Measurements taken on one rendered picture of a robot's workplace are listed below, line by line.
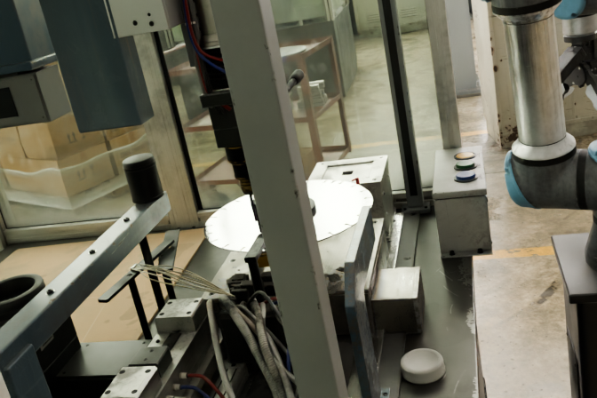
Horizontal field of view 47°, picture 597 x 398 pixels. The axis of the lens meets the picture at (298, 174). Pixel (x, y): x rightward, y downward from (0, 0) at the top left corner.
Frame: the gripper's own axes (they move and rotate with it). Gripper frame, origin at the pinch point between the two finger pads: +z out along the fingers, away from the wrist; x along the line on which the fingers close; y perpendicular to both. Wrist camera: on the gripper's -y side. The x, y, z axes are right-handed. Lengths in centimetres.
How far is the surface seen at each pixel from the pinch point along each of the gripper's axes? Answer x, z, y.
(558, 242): -19.3, 16.3, -28.4
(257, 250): -19, -7, -93
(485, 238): -12.6, 12.5, -41.6
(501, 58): 198, 34, 154
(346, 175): 19, 1, -55
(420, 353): -33, 15, -74
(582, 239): -21.7, 16.3, -24.2
